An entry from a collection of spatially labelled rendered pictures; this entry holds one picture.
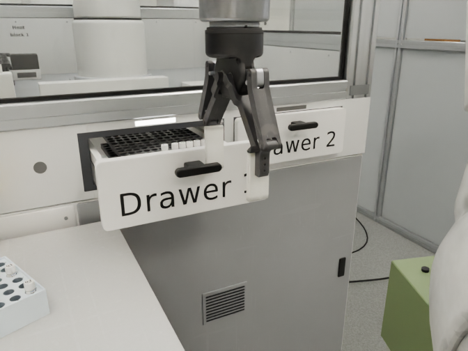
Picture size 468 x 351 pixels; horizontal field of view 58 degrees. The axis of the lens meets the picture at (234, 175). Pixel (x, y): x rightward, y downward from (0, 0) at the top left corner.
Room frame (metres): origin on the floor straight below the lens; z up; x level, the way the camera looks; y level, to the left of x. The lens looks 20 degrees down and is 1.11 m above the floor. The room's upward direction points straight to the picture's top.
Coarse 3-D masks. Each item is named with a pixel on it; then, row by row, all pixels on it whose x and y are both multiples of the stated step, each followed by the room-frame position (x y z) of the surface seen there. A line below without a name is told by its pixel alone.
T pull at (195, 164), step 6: (186, 162) 0.63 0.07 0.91; (192, 162) 0.63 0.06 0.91; (198, 162) 0.63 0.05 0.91; (216, 162) 0.62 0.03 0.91; (180, 168) 0.60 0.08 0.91; (186, 168) 0.60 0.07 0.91; (192, 168) 0.60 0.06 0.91; (198, 168) 0.60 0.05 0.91; (204, 168) 0.61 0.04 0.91; (210, 168) 0.61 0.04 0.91; (216, 168) 0.61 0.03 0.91; (180, 174) 0.59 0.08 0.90; (186, 174) 0.59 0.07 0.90; (192, 174) 0.60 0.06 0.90; (198, 174) 0.60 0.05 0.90
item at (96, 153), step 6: (198, 132) 0.91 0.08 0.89; (96, 138) 0.91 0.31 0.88; (102, 138) 0.92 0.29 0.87; (204, 138) 0.88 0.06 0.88; (90, 144) 0.79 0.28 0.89; (96, 144) 0.91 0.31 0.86; (90, 150) 0.76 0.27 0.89; (96, 150) 0.75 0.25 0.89; (102, 150) 0.91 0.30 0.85; (90, 156) 0.76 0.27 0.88; (96, 156) 0.71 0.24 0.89; (102, 156) 0.90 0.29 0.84
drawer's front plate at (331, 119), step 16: (288, 112) 0.94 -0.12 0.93; (304, 112) 0.94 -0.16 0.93; (320, 112) 0.96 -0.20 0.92; (336, 112) 0.98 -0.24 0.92; (240, 128) 0.87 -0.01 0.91; (320, 128) 0.96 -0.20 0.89; (336, 128) 0.98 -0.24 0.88; (288, 144) 0.92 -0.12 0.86; (320, 144) 0.96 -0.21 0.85; (336, 144) 0.98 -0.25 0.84; (272, 160) 0.90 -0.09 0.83; (288, 160) 0.92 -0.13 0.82
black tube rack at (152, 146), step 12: (144, 132) 0.87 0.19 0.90; (156, 132) 0.86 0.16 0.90; (168, 132) 0.87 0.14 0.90; (180, 132) 0.87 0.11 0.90; (192, 132) 0.86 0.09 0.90; (108, 144) 0.87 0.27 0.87; (120, 144) 0.77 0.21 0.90; (132, 144) 0.78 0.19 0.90; (144, 144) 0.77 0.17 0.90; (156, 144) 0.78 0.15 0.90; (168, 144) 0.77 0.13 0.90; (108, 156) 0.81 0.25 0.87
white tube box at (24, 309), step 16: (0, 272) 0.50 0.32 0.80; (16, 272) 0.50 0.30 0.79; (0, 288) 0.47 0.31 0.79; (16, 288) 0.46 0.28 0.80; (0, 304) 0.43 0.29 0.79; (16, 304) 0.43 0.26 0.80; (32, 304) 0.44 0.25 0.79; (48, 304) 0.45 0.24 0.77; (0, 320) 0.41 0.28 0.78; (16, 320) 0.42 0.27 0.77; (32, 320) 0.44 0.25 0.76; (0, 336) 0.41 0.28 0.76
